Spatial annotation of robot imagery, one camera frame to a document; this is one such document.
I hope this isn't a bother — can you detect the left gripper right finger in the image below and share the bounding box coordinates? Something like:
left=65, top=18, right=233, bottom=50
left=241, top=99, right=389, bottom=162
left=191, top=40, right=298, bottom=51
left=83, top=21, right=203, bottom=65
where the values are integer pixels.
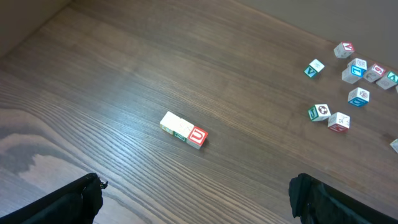
left=288, top=173, right=397, bottom=224

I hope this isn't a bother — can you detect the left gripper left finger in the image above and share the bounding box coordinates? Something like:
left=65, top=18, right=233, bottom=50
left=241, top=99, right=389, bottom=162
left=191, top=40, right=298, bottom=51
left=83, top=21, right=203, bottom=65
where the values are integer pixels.
left=1, top=173, right=108, bottom=224

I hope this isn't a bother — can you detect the blue letter P block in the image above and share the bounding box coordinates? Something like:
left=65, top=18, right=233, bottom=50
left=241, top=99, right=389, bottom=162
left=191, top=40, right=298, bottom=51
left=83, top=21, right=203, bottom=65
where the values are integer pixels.
left=160, top=111, right=181, bottom=135

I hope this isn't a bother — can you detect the red letter M block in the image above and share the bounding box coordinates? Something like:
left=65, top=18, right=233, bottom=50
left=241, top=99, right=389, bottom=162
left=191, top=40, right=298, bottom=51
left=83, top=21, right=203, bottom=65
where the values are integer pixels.
left=174, top=118, right=194, bottom=142

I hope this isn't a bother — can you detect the red sided picture block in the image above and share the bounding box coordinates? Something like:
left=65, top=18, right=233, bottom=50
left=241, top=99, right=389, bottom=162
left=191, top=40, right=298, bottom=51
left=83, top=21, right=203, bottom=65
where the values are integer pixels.
left=186, top=126, right=208, bottom=149

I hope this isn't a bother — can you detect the red sided block bottom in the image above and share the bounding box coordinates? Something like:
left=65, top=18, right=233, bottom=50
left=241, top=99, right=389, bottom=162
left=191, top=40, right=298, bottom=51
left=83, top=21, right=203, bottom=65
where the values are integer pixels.
left=328, top=112, right=351, bottom=133

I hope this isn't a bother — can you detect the brown picture block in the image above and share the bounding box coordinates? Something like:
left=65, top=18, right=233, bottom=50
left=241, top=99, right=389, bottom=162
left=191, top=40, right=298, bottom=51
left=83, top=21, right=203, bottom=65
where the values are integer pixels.
left=308, top=104, right=331, bottom=121

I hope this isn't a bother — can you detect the green sided block right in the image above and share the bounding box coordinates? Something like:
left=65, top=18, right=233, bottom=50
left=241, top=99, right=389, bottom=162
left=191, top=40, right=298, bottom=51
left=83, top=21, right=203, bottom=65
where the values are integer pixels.
left=390, top=139, right=398, bottom=153

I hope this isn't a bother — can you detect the green sided block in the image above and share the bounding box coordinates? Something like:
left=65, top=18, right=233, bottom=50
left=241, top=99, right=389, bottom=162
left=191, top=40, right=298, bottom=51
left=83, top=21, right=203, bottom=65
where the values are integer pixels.
left=303, top=59, right=325, bottom=78
left=390, top=139, right=398, bottom=153

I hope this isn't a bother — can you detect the orange picture blue block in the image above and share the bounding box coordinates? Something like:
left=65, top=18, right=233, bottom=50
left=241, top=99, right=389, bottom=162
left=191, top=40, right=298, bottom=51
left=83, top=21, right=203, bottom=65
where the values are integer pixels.
left=348, top=87, right=370, bottom=107

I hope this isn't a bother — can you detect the green sided block left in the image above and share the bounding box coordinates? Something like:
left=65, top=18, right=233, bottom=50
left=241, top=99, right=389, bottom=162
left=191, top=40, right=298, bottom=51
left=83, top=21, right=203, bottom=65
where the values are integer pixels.
left=303, top=59, right=325, bottom=78

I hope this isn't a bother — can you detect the red number nine block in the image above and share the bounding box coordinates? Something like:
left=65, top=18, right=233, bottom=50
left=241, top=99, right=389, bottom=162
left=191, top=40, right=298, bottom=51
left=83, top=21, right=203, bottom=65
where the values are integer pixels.
left=363, top=63, right=386, bottom=83

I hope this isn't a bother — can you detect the tan picture block top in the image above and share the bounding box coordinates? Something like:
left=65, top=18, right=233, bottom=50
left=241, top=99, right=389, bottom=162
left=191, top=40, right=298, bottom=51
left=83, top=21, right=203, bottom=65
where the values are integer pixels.
left=347, top=58, right=368, bottom=70

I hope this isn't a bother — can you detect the green letter V block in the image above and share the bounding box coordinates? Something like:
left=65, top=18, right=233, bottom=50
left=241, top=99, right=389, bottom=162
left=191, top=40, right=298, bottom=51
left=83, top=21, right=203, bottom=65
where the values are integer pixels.
left=376, top=71, right=398, bottom=90

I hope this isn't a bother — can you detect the red letter block top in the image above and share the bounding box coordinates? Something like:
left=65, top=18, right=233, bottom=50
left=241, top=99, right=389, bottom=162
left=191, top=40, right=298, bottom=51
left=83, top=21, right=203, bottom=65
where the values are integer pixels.
left=333, top=42, right=355, bottom=58

